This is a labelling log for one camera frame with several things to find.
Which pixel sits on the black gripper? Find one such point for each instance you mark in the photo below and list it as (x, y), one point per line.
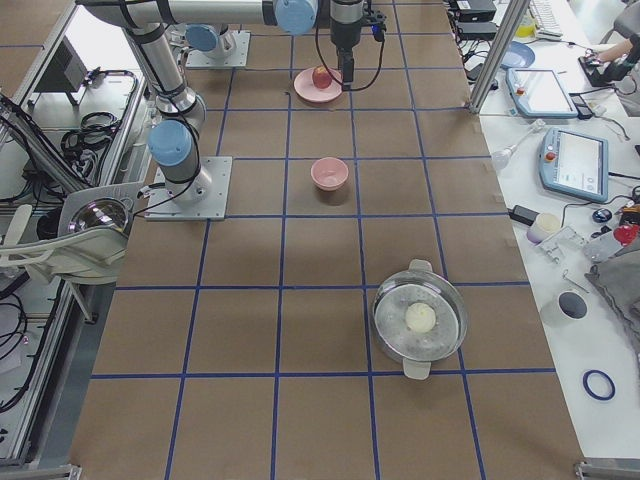
(344, 29)

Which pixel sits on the red apple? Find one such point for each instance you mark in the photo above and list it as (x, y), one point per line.
(321, 78)

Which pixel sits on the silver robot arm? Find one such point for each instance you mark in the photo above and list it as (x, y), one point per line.
(174, 142)
(178, 45)

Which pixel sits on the pink plate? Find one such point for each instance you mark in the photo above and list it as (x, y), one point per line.
(305, 89)

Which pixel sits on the pink bowl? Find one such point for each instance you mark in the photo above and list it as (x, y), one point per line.
(329, 173)

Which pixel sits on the blue plate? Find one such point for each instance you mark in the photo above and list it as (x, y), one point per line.
(517, 55)

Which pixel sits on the steel mixing bowl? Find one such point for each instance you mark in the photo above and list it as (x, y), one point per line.
(108, 212)

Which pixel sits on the upper teach pendant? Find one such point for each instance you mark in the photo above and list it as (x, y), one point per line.
(538, 93)

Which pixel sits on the teach pendant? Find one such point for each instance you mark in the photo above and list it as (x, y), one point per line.
(574, 164)
(538, 93)

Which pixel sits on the black power adapter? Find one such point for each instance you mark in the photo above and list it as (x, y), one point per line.
(522, 215)

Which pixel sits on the lower teach pendant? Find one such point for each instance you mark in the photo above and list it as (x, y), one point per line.
(574, 164)

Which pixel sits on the steel steamer pot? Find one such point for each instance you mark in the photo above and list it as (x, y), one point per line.
(416, 352)

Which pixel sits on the white steamed bun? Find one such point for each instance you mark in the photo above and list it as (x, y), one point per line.
(420, 317)

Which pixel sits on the white cup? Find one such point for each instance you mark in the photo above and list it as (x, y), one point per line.
(565, 308)

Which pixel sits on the grey cloth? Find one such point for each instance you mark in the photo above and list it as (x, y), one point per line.
(617, 280)

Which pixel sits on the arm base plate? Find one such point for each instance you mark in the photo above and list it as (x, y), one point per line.
(213, 51)
(215, 190)

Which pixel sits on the aluminium frame post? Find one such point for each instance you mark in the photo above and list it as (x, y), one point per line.
(506, 31)

